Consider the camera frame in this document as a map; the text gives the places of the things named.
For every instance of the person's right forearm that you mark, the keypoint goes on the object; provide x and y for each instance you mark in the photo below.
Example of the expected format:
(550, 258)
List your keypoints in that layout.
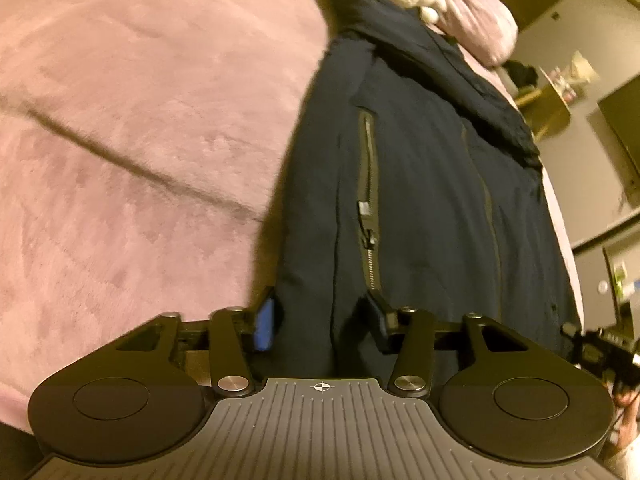
(627, 420)

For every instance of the wrapped flower bouquet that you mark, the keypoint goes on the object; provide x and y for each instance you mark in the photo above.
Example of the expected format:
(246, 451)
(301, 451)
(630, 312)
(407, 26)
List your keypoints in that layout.
(577, 72)

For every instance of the purple plush blanket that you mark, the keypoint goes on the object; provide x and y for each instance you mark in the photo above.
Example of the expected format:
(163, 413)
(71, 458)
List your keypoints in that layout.
(125, 135)

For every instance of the dark wall screen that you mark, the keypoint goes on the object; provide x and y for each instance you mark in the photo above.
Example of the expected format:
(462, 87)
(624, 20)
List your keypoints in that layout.
(622, 130)

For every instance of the navy zip jacket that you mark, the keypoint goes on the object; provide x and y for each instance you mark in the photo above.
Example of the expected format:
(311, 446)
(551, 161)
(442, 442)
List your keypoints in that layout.
(425, 185)

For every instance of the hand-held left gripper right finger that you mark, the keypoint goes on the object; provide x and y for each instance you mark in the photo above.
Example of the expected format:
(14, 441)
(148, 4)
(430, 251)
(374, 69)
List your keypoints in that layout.
(381, 325)

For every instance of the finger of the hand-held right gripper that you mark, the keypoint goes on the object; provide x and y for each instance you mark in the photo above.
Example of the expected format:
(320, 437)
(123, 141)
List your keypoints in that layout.
(577, 340)

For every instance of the dark cloth on stool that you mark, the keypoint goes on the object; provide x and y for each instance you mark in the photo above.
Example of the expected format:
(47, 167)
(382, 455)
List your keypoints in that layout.
(520, 72)

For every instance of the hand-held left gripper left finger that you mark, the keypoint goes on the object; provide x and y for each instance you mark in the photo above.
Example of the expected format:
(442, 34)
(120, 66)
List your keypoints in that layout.
(265, 325)

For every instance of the white side table yellow legs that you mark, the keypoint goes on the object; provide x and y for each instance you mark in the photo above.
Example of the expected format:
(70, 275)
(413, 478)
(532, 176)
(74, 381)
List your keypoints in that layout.
(547, 105)

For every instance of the purple pillow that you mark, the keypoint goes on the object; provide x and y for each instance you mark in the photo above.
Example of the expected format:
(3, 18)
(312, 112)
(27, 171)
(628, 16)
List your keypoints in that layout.
(480, 15)

